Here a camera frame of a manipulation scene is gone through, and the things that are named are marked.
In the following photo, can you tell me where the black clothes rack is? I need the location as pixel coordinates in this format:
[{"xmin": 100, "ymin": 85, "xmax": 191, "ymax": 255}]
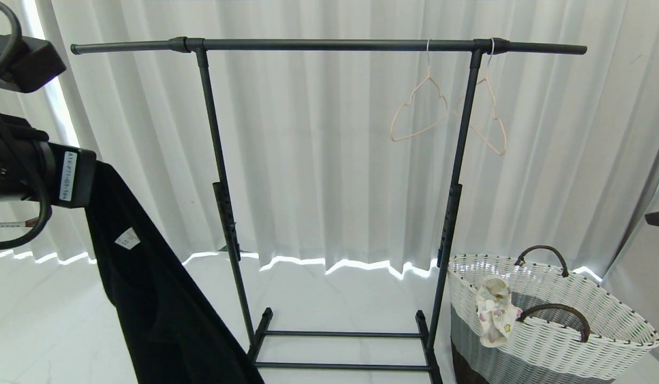
[{"xmin": 70, "ymin": 36, "xmax": 587, "ymax": 384}]

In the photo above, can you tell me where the pink clothes hanger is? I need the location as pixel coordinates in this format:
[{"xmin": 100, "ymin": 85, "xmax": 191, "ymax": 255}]
[
  {"xmin": 455, "ymin": 38, "xmax": 507, "ymax": 156},
  {"xmin": 391, "ymin": 40, "xmax": 450, "ymax": 142}
]

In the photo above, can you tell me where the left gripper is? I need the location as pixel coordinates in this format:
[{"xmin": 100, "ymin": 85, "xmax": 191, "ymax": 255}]
[{"xmin": 0, "ymin": 115, "xmax": 98, "ymax": 209}]

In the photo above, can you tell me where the black garment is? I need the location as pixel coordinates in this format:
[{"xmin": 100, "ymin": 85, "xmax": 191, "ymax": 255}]
[{"xmin": 84, "ymin": 160, "xmax": 266, "ymax": 384}]

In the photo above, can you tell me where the white laundry basket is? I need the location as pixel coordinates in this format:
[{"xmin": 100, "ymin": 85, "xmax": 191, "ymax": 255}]
[{"xmin": 447, "ymin": 245, "xmax": 659, "ymax": 384}]

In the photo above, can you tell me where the cream printed garment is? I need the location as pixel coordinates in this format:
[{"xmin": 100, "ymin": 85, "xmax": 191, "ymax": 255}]
[{"xmin": 476, "ymin": 276, "xmax": 523, "ymax": 348}]

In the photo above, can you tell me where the white curtain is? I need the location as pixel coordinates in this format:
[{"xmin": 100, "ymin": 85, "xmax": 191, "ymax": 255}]
[{"xmin": 0, "ymin": 0, "xmax": 659, "ymax": 281}]

